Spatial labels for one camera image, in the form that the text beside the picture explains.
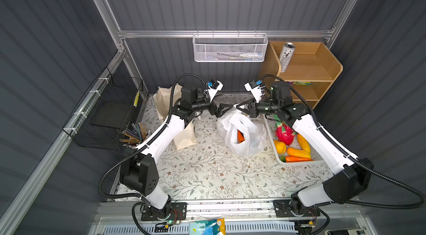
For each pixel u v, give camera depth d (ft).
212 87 2.12
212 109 2.27
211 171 2.82
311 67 3.01
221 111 2.23
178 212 2.37
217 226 2.28
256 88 2.10
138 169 1.44
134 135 2.84
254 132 2.63
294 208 2.19
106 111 2.47
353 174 1.32
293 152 2.85
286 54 2.59
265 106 2.06
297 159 2.78
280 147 2.86
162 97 3.15
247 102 2.23
